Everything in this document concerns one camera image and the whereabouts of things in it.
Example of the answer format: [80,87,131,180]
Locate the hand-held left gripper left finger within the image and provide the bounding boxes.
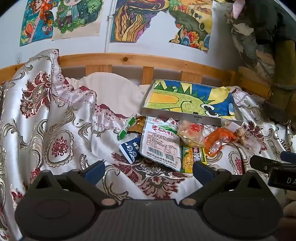
[30,160,118,208]

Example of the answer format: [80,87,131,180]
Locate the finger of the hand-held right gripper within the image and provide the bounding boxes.
[280,151,296,164]
[250,155,282,173]

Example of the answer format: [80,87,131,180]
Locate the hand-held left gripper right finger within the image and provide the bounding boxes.
[180,161,266,208]

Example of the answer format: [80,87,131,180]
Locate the yellow green snack packet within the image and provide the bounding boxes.
[180,145,208,174]

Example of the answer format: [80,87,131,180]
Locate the clear nut snack packet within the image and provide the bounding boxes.
[222,122,255,150]

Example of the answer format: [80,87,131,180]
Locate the orange snack packet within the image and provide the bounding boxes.
[205,128,237,158]

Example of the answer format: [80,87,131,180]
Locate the clear red-print snack packet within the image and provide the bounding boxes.
[177,120,207,149]

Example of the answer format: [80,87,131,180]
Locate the dark blue snack packet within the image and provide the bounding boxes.
[119,136,142,164]

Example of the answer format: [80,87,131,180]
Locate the large white snack packet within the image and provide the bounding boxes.
[140,116,182,172]

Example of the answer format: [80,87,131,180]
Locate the green tube snack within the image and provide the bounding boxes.
[117,113,138,141]

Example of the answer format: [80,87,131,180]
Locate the grey tray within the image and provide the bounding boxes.
[141,79,244,127]

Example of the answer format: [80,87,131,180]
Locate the brown snack packet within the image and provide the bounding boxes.
[127,116,147,135]

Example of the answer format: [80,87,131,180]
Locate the person's right hand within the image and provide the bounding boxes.
[283,193,296,219]

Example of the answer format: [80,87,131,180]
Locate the floral satin blanket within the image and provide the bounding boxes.
[0,49,296,241]

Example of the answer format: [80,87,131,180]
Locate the dinosaur drawing paper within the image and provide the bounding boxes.
[147,80,237,117]

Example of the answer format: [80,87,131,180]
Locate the white pillow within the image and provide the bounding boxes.
[65,72,151,116]

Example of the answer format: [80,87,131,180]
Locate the olive coat with fur trim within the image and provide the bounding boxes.
[262,39,296,126]

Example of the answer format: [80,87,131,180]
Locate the wooden bed headboard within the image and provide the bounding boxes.
[0,53,278,98]

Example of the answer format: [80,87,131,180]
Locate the camouflage cloth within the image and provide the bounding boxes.
[225,0,278,86]

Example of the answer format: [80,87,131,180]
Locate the dark garment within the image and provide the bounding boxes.
[243,0,296,45]

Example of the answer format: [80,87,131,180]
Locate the pink cloth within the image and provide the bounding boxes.
[232,0,245,18]

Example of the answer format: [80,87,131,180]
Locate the white wall pipe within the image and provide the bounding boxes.
[105,0,116,53]

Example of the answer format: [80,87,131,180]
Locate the landscape and mushrooms wall poster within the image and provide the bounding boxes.
[168,0,213,52]

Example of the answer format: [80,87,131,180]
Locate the blond figure wall poster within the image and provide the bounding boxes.
[52,0,103,42]

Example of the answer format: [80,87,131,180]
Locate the swirl and seaweed wall poster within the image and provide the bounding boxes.
[110,0,170,43]

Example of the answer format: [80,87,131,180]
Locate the orange-haired figure wall poster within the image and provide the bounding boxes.
[20,0,56,47]

